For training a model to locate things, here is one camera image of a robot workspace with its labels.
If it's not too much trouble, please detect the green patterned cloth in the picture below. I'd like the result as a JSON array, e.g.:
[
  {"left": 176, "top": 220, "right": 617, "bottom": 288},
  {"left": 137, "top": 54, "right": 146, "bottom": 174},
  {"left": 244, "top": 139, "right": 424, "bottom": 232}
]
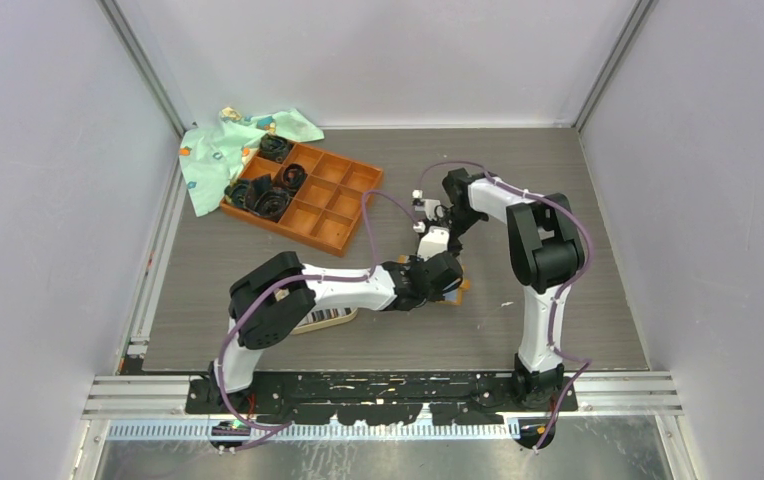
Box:
[{"left": 178, "top": 107, "right": 324, "bottom": 217}]

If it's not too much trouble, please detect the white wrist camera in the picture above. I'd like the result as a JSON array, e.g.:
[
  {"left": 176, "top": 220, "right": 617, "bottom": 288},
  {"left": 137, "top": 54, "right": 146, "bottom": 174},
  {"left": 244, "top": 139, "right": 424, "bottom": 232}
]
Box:
[
  {"left": 416, "top": 226, "right": 450, "bottom": 260},
  {"left": 412, "top": 189, "right": 444, "bottom": 221}
]

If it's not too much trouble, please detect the rolled dark belt top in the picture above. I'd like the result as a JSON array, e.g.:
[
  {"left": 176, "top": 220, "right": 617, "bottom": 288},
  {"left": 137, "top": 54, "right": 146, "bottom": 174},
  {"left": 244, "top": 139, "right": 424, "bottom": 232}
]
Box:
[{"left": 258, "top": 133, "right": 294, "bottom": 164}]

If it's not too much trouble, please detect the rolled dark belt left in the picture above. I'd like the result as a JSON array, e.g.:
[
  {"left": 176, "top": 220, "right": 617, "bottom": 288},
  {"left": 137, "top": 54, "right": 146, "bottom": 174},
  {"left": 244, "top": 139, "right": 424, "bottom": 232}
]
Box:
[{"left": 224, "top": 178, "right": 252, "bottom": 209}]

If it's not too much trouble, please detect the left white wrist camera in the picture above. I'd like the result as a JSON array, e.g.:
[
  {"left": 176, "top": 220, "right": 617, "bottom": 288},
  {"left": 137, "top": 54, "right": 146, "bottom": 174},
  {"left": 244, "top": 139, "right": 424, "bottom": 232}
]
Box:
[{"left": 416, "top": 226, "right": 450, "bottom": 260}]

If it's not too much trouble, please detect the rolled dark belt middle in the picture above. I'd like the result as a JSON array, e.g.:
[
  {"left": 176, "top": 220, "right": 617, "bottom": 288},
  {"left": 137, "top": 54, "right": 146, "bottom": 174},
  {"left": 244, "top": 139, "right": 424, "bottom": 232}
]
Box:
[{"left": 279, "top": 163, "right": 308, "bottom": 195}]

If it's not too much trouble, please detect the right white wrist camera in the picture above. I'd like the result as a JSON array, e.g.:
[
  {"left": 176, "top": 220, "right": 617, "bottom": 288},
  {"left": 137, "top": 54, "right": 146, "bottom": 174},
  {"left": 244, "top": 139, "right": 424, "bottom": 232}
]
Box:
[{"left": 412, "top": 189, "right": 444, "bottom": 221}]

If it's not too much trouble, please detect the rolled dark belt front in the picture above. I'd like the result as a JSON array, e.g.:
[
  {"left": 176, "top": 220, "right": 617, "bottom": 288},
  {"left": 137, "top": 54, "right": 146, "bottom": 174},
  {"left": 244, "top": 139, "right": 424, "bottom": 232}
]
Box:
[{"left": 245, "top": 175, "right": 292, "bottom": 222}]

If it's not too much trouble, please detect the oval wooden card tray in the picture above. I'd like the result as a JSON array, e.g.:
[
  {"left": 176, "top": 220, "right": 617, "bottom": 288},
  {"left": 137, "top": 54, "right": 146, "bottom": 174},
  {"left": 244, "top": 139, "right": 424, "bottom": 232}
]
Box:
[{"left": 291, "top": 308, "right": 358, "bottom": 335}]

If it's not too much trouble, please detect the stack of credit cards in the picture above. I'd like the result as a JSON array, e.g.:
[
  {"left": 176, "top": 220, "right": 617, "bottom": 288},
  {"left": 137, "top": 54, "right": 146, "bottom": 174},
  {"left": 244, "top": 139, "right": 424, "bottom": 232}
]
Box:
[{"left": 297, "top": 308, "right": 354, "bottom": 328}]

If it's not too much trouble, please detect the orange leather card holder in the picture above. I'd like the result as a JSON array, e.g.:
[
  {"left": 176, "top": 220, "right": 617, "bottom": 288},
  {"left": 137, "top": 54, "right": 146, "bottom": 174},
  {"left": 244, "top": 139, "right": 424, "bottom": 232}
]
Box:
[{"left": 436, "top": 266, "right": 471, "bottom": 306}]

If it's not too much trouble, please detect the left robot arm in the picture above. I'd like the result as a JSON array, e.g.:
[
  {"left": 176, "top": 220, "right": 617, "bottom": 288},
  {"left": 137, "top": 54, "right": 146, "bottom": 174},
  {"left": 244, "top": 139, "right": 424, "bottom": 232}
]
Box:
[{"left": 210, "top": 251, "right": 464, "bottom": 413}]

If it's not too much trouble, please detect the orange compartment organizer tray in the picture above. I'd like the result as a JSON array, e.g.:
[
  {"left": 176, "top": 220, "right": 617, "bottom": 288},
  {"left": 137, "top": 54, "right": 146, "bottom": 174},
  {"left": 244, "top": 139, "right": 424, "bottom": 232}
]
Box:
[{"left": 219, "top": 141, "right": 384, "bottom": 257}]

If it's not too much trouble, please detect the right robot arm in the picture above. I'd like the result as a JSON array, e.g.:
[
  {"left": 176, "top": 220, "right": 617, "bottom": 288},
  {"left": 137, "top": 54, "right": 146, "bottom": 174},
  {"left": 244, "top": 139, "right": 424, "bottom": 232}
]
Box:
[{"left": 442, "top": 168, "right": 585, "bottom": 411}]

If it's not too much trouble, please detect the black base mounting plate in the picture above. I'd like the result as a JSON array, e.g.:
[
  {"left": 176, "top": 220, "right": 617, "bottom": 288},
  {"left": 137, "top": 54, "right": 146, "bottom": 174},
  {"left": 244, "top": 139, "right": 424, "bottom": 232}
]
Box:
[{"left": 185, "top": 369, "right": 579, "bottom": 429}]

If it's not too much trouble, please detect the rolled dark belt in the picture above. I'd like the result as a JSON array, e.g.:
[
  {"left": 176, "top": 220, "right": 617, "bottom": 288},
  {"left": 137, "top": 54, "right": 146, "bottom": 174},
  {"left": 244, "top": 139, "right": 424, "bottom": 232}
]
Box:
[
  {"left": 279, "top": 163, "right": 308, "bottom": 195},
  {"left": 258, "top": 133, "right": 294, "bottom": 164},
  {"left": 245, "top": 175, "right": 292, "bottom": 222},
  {"left": 224, "top": 178, "right": 252, "bottom": 209}
]

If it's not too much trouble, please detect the white slotted cable duct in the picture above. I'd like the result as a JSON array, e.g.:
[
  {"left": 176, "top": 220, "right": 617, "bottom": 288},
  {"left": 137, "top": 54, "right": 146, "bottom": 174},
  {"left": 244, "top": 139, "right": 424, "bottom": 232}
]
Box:
[{"left": 106, "top": 418, "right": 520, "bottom": 441}]

